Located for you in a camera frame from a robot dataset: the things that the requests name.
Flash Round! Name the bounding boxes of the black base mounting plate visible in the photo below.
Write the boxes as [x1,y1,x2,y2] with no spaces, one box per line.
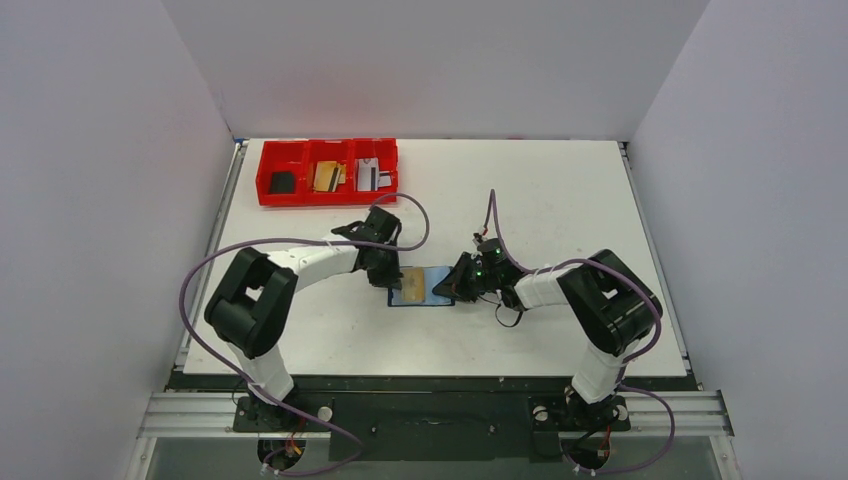
[164,373,696,461]

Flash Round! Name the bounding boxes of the aluminium frame rail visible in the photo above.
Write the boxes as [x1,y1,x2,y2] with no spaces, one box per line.
[138,391,735,439]

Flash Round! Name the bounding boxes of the red three-compartment bin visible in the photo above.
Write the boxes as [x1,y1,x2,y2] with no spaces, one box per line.
[255,138,399,207]

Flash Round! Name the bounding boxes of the navy blue card holder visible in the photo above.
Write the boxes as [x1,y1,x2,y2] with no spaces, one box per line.
[387,266,455,308]

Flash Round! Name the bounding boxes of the black card in bin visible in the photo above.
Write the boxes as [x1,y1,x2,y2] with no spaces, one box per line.
[268,171,298,195]

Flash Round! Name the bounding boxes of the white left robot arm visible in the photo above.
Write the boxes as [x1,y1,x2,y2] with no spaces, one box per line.
[204,207,403,430]

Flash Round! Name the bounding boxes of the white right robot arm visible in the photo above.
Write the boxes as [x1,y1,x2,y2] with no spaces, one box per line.
[433,238,663,427]

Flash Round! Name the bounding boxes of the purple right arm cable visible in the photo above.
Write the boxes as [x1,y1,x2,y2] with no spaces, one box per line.
[487,189,677,477]

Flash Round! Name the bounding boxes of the silver cards in bin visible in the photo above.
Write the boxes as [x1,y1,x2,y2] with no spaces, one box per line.
[355,157,394,192]

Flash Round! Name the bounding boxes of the gold cards in bin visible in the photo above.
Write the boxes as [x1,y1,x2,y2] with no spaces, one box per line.
[312,161,347,193]

